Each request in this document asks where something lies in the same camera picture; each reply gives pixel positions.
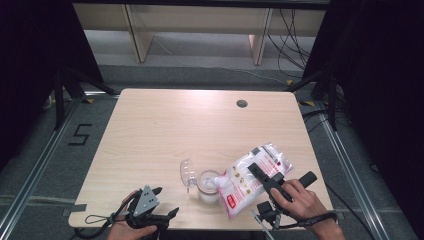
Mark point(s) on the red and white sugar bag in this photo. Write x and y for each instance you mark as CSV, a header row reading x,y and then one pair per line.
x,y
243,190

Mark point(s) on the light wooden furniture frame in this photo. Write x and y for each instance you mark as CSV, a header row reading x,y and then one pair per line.
x,y
140,40

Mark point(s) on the grey tape strip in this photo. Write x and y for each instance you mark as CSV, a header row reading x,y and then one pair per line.
x,y
75,209

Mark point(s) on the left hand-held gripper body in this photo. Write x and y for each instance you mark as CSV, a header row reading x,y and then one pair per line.
x,y
146,200

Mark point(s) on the grey round table grommet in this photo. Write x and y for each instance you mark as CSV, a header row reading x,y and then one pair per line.
x,y
242,103

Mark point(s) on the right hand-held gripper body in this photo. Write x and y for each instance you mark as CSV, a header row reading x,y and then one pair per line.
x,y
266,209

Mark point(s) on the black metal stand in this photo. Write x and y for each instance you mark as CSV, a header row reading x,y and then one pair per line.
x,y
331,106
59,100

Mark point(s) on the person's right hand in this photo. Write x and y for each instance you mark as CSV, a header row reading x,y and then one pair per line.
x,y
303,203

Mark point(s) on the black crossbar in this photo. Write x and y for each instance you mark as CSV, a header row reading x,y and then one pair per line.
x,y
200,2

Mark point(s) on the aluminium floor rail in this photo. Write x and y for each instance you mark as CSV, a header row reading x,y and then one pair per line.
x,y
350,170
33,176

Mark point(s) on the clear glass jar with lid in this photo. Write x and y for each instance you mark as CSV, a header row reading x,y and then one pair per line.
x,y
208,190

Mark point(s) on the person's left hand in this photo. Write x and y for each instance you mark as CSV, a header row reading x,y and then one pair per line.
x,y
126,233

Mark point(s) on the dark curtain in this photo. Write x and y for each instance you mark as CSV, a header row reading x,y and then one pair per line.
x,y
26,66
383,83

